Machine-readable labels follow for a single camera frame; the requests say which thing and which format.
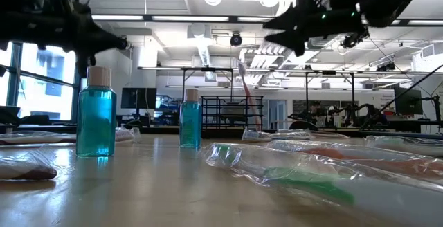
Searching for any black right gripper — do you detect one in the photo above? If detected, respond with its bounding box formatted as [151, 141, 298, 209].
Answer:
[263, 0, 370, 57]

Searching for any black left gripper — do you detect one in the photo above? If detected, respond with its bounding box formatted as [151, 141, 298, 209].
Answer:
[37, 0, 120, 78]

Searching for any blue mouthwash bottle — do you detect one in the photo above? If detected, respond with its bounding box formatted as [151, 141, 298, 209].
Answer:
[179, 88, 202, 148]
[75, 66, 118, 158]

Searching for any black wire basket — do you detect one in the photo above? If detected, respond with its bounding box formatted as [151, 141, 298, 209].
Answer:
[200, 94, 264, 134]

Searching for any purple toothbrush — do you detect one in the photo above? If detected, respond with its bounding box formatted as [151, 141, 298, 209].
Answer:
[0, 126, 142, 147]

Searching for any blue toothbrush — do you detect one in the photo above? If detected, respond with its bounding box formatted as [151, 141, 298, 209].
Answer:
[241, 127, 314, 143]

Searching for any clear toothbrush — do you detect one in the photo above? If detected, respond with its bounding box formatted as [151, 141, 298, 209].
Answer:
[276, 129, 350, 140]

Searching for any white green toothbrush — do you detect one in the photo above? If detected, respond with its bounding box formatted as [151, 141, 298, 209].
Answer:
[365, 135, 443, 158]

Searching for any orange toothbrush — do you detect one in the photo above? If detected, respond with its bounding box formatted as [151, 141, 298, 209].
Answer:
[266, 138, 443, 186]

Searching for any black computer monitor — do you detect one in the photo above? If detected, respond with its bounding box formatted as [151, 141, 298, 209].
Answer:
[394, 87, 424, 116]
[120, 87, 158, 109]

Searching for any pink wrapped toothbrush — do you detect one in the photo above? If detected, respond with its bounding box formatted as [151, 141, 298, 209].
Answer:
[237, 60, 263, 131]

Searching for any dark framed window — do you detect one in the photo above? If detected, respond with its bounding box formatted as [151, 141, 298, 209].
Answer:
[0, 42, 82, 122]

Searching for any long ceiling light strip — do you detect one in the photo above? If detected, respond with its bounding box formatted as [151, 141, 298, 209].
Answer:
[90, 13, 443, 27]

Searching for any maroon wrapped toothbrush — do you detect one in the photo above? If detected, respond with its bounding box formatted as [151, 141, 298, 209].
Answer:
[0, 143, 75, 183]

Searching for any white ceiling vent duct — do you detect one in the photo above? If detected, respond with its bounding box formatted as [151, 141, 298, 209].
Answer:
[186, 22, 214, 67]

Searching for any black aluminium table frame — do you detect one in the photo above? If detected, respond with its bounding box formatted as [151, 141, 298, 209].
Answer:
[0, 125, 443, 147]

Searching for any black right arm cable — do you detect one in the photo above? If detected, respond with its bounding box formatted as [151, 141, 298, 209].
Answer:
[359, 64, 443, 130]

